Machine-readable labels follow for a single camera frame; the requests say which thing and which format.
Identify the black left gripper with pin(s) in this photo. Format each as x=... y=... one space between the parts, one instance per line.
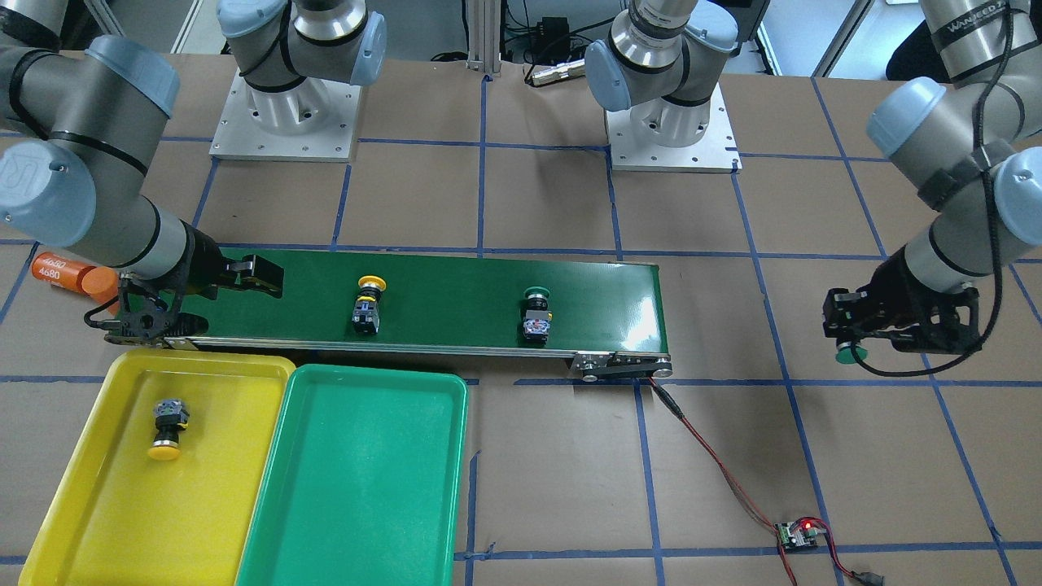
x=889 y=295

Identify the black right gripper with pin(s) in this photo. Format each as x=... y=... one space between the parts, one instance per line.
x=207 y=263

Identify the green push button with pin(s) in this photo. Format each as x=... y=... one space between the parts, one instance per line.
x=536 y=318
x=850 y=353

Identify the orange cylinder marked 4680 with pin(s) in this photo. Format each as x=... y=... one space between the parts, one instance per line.
x=79 y=277

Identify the yellow push button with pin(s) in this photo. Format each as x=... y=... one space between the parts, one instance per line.
x=365 y=318
x=170 y=420

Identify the plain orange cylinder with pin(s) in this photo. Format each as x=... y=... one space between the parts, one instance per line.
x=110 y=300

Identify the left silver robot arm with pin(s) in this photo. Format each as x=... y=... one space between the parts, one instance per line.
x=955 y=143

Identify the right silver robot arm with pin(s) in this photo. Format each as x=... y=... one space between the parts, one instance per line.
x=92 y=126

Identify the small motor controller board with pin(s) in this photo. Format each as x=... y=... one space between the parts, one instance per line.
x=805 y=533

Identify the yellow plastic tray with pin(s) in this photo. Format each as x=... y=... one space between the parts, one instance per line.
x=122 y=518

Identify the green plastic tray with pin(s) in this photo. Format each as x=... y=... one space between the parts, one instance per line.
x=361 y=486

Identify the green conveyor belt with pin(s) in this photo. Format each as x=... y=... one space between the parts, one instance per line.
x=607 y=319

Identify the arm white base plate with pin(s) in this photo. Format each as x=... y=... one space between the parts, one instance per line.
x=314 y=122
x=663 y=137

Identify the aluminium frame post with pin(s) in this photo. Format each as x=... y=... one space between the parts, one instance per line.
x=483 y=36

